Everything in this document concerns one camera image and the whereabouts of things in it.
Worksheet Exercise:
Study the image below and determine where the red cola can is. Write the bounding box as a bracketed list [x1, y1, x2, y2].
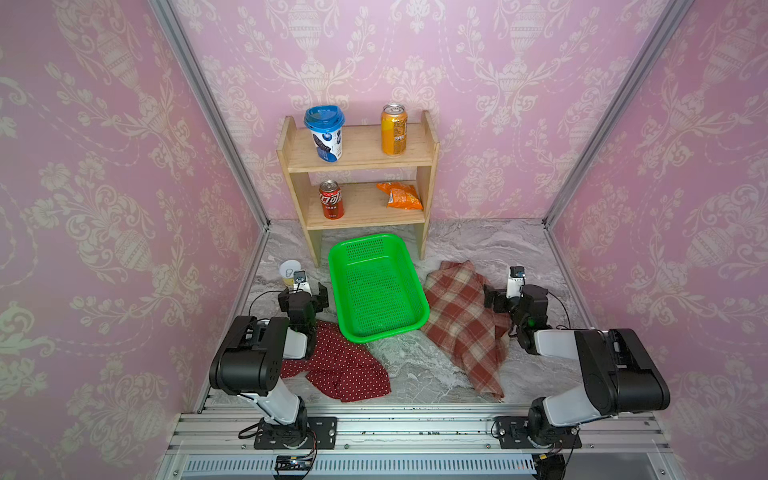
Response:
[319, 180, 344, 220]

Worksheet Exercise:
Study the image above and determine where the blue lidded cup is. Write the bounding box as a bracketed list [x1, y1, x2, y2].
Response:
[304, 105, 345, 163]

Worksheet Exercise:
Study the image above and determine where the right aluminium corner post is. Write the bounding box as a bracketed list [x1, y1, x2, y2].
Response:
[542, 0, 694, 232]

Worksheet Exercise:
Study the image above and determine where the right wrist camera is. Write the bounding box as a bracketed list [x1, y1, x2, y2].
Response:
[506, 266, 526, 298]

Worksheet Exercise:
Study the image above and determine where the orange snack bag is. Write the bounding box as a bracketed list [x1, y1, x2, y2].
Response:
[376, 182, 423, 210]

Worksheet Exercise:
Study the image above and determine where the black connector box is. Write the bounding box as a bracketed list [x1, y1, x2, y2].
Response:
[533, 454, 566, 480]

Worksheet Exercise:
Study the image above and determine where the red plaid skirt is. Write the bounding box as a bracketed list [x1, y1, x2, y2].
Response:
[422, 261, 510, 400]

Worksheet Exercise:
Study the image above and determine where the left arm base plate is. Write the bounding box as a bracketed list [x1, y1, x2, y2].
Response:
[254, 417, 338, 450]

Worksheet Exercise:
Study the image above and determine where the small yellow tin can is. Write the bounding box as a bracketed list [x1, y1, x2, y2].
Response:
[279, 259, 302, 287]

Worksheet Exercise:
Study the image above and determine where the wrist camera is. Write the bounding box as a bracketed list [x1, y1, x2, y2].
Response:
[293, 270, 312, 294]
[506, 266, 526, 298]

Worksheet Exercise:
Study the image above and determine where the wooden two-tier shelf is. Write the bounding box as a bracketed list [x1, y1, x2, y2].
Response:
[276, 110, 440, 265]

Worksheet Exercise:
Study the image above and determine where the aluminium front rail frame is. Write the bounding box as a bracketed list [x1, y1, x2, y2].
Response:
[158, 404, 684, 479]

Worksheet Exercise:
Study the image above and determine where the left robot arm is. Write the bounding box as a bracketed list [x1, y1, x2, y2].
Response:
[209, 284, 337, 450]

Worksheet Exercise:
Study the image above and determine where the left aluminium corner post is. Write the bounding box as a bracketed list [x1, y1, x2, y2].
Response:
[149, 0, 270, 232]

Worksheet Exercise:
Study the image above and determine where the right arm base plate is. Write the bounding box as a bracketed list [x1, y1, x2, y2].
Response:
[489, 416, 582, 451]

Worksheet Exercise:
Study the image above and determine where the red polka dot skirt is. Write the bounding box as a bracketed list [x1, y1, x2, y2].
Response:
[281, 321, 392, 403]

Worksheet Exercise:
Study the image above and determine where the green plastic basket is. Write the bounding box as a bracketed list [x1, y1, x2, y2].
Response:
[328, 233, 430, 344]

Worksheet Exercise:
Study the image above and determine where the orange soda can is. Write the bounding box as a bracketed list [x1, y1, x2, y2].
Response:
[381, 103, 408, 156]

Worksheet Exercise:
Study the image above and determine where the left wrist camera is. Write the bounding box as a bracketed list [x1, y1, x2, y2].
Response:
[293, 270, 312, 294]

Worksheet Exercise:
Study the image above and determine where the aluminium corner post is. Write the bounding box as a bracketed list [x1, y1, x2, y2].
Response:
[542, 0, 694, 232]
[149, 0, 270, 232]

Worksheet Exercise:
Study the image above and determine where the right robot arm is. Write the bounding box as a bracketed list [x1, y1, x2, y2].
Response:
[483, 285, 671, 448]

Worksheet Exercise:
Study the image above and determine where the small black circuit board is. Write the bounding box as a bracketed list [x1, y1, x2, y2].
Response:
[274, 455, 315, 476]

